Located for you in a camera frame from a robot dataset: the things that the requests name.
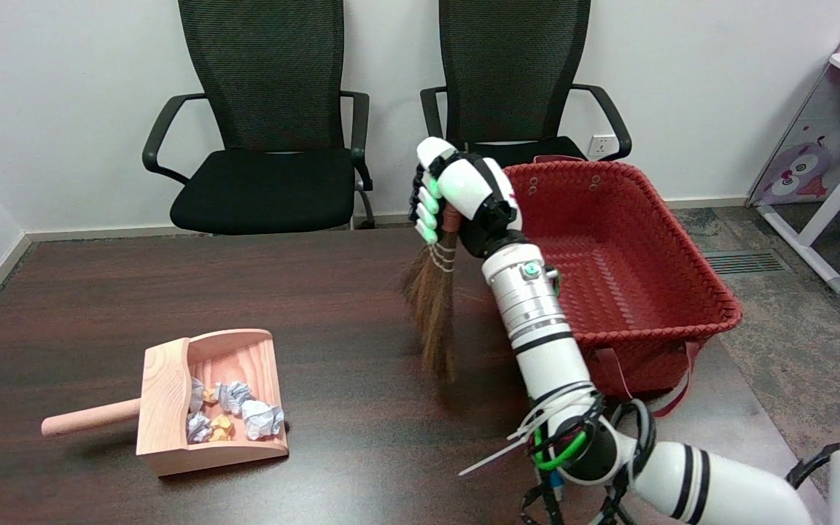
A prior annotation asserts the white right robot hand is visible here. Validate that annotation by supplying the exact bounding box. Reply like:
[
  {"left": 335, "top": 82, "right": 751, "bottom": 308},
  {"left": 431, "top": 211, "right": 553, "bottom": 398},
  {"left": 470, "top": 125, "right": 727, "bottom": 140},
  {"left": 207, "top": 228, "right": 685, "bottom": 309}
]
[{"left": 409, "top": 137, "right": 530, "bottom": 257}]

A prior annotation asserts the brown straw hand broom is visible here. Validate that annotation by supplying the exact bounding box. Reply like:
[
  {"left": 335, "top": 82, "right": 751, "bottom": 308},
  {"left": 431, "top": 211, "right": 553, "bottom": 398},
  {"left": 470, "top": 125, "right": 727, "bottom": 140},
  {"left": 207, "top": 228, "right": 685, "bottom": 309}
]
[{"left": 400, "top": 204, "right": 462, "bottom": 384}]

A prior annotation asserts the wooden dustpan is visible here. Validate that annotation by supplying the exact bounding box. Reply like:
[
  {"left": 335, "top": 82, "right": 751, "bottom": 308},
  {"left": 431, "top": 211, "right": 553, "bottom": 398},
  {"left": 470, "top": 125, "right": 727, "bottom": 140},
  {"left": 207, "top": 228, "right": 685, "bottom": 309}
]
[{"left": 41, "top": 329, "right": 289, "bottom": 478}]

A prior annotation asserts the black mesh office chair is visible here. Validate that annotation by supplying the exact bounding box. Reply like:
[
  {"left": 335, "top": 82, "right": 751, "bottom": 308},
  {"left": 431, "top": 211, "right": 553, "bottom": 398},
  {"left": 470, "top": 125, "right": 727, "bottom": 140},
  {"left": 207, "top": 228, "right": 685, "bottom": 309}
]
[
  {"left": 142, "top": 0, "right": 376, "bottom": 236},
  {"left": 420, "top": 0, "right": 632, "bottom": 225}
]

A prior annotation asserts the red woven basket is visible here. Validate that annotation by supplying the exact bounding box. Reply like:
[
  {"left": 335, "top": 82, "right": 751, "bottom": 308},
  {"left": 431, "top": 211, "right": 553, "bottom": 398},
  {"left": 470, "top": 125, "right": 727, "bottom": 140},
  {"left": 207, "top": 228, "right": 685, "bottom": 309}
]
[{"left": 500, "top": 155, "right": 743, "bottom": 419}]

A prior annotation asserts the metal floor vent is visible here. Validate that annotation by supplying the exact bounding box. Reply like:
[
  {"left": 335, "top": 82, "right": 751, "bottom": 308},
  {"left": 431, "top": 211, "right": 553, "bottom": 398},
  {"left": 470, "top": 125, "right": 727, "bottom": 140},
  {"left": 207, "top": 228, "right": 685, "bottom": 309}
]
[{"left": 703, "top": 250, "right": 793, "bottom": 276}]

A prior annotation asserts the pink cartoon owl panel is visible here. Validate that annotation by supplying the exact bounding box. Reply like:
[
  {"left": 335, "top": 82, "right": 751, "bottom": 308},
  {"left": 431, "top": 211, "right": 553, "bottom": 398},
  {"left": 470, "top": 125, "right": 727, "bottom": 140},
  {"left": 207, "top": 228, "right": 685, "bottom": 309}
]
[{"left": 747, "top": 69, "right": 840, "bottom": 207}]

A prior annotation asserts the white desk leg frame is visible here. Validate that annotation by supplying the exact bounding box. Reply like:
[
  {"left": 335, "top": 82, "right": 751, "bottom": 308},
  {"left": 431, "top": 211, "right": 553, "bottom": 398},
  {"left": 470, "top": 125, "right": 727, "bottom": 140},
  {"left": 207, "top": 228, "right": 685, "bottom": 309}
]
[{"left": 758, "top": 128, "right": 840, "bottom": 296}]

